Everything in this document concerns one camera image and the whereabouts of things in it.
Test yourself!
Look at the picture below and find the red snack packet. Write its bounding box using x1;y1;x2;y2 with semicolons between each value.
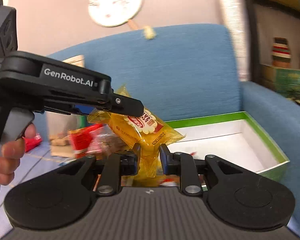
68;124;128;158

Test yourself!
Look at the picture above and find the yellow snack packet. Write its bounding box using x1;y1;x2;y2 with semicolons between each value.
86;84;186;179

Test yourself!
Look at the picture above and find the person's left hand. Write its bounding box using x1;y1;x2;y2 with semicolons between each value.
0;137;25;185

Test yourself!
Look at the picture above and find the large beige snack bag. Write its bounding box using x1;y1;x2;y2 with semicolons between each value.
45;54;96;158

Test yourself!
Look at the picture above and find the green white cardboard box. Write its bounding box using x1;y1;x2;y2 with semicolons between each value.
168;112;289;181

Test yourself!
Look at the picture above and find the blue fabric sofa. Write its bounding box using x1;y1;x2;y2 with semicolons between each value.
49;24;300;228

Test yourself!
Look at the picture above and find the light blue checked blanket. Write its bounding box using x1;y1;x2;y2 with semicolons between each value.
0;142;66;239

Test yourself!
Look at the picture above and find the yellow fan tassel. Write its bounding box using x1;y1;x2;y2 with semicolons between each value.
143;25;156;40

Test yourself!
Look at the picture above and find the round white paper fan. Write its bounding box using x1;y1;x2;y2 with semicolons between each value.
88;0;143;27

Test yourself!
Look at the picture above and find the green box on shelf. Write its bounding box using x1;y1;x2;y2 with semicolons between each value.
274;68;300;98

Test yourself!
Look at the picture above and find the white plastic cup stack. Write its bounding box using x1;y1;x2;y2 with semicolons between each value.
218;0;249;81

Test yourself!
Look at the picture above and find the striped knitted vase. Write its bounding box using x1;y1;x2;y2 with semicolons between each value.
271;37;291;68

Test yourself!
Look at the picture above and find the dark metal shelf unit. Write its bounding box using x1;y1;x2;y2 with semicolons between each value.
239;0;300;106

